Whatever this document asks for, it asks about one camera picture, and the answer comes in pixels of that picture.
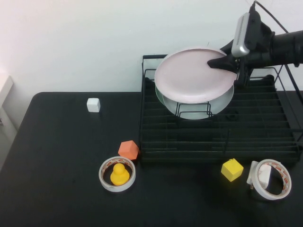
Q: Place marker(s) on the white tape roll around duck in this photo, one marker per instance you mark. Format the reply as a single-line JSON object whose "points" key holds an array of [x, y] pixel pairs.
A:
{"points": [[117, 188]]}

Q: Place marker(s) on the white tape roll around charger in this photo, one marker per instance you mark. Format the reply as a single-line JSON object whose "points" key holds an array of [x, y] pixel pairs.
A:
{"points": [[265, 192]]}

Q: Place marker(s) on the white side desk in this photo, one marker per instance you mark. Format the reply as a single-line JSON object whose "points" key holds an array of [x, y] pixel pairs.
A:
{"points": [[7, 94]]}

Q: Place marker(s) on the white foam cube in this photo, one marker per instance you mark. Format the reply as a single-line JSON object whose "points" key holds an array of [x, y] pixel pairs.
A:
{"points": [[93, 105]]}

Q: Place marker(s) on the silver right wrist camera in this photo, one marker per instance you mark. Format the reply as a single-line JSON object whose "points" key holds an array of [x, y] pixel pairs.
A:
{"points": [[240, 35]]}

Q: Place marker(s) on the white plug charger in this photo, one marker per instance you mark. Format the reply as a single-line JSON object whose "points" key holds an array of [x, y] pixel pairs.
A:
{"points": [[264, 176]]}

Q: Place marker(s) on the yellow foam cube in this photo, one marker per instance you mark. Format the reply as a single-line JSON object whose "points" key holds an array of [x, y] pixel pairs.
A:
{"points": [[232, 170]]}

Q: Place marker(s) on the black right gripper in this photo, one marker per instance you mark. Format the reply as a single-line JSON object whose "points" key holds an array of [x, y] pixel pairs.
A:
{"points": [[260, 56]]}

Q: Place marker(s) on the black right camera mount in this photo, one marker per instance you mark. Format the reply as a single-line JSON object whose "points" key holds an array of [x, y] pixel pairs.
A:
{"points": [[258, 28]]}

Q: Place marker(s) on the pink plate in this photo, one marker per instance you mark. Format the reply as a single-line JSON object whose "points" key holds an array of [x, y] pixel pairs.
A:
{"points": [[189, 75]]}

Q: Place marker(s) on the yellow rubber duck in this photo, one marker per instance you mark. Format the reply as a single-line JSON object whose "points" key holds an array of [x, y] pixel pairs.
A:
{"points": [[119, 176]]}

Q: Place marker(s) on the orange foam cube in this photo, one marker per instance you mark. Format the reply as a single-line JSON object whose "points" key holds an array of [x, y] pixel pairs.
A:
{"points": [[127, 151]]}

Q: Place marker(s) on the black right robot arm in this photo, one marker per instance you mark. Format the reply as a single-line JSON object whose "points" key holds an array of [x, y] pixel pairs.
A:
{"points": [[288, 47]]}

